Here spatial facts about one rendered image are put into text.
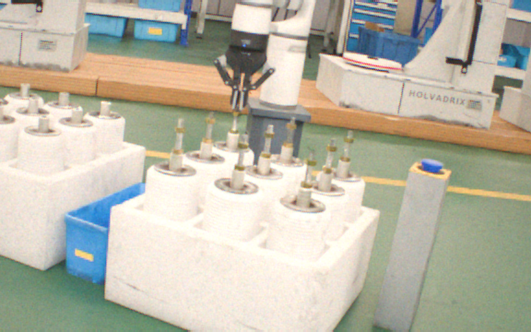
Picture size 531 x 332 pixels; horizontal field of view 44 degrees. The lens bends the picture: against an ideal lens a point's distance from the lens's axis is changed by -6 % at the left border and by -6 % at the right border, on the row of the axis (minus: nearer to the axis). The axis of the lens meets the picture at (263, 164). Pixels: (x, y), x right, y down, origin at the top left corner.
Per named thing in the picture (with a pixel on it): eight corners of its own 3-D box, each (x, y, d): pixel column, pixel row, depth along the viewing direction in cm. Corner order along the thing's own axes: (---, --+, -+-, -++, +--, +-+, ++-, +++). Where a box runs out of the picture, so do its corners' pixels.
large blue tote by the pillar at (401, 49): (350, 66, 601) (357, 25, 592) (392, 73, 611) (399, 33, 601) (370, 76, 554) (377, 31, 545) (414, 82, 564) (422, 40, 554)
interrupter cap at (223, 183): (205, 187, 114) (206, 183, 114) (227, 178, 120) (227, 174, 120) (246, 199, 111) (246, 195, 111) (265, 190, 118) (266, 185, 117)
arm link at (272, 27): (277, 32, 142) (282, 4, 140) (269, 35, 131) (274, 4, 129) (235, 26, 143) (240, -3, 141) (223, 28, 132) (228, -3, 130)
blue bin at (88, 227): (135, 231, 156) (140, 181, 153) (177, 243, 153) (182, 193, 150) (58, 271, 129) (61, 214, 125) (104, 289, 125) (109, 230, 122)
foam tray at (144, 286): (199, 241, 157) (209, 165, 152) (362, 289, 144) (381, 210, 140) (103, 299, 121) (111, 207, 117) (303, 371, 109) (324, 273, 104)
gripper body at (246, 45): (225, 25, 132) (218, 72, 134) (268, 31, 131) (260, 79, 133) (233, 23, 139) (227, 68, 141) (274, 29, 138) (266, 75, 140)
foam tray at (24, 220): (13, 181, 174) (17, 114, 170) (138, 219, 163) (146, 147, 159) (-101, 219, 138) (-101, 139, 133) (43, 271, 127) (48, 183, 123)
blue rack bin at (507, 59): (459, 55, 646) (463, 34, 641) (492, 62, 653) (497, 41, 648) (481, 63, 599) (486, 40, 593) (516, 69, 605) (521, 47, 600)
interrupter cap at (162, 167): (200, 179, 117) (201, 175, 117) (157, 177, 115) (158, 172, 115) (191, 166, 124) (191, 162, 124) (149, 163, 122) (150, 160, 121)
